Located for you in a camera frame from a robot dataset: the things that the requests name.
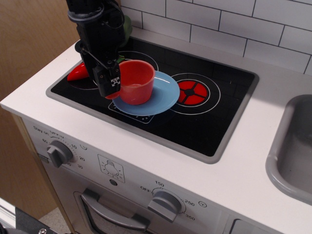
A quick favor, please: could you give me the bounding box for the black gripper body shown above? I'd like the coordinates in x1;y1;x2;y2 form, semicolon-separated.
74;12;125;79

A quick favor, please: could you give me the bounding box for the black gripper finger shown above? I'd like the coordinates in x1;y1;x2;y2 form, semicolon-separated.
93;62;121;97

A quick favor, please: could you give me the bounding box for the red plastic cup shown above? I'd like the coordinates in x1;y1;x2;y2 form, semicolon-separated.
106;59;156;105

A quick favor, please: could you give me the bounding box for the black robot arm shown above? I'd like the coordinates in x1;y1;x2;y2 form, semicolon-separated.
67;0;125;99

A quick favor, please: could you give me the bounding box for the blue plastic plate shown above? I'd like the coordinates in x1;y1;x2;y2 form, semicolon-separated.
113;71;180;116

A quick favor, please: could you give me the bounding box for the red toy chili pepper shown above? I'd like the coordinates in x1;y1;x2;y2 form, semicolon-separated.
67;62;89;81

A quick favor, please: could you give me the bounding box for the green toy vegetable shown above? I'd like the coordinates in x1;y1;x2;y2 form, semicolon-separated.
119;15;133;48

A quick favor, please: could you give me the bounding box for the grey timer knob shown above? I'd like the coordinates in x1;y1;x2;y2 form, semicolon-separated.
47;140;73;168

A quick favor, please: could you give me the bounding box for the black toy stovetop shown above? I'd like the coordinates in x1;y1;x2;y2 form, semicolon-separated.
46;38;259;164

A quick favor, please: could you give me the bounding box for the grey oven door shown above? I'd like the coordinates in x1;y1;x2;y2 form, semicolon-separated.
74;188;173;234

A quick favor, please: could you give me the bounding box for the grey temperature knob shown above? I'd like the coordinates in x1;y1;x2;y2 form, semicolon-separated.
147;190;182;223

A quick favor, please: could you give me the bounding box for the grey toy sink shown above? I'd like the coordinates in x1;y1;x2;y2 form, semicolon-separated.
266;95;312;205

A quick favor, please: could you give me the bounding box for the grey oven door handle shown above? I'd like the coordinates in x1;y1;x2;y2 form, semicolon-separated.
81;189;150;232

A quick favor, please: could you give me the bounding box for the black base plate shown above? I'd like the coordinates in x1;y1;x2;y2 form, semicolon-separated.
15;207;57;234

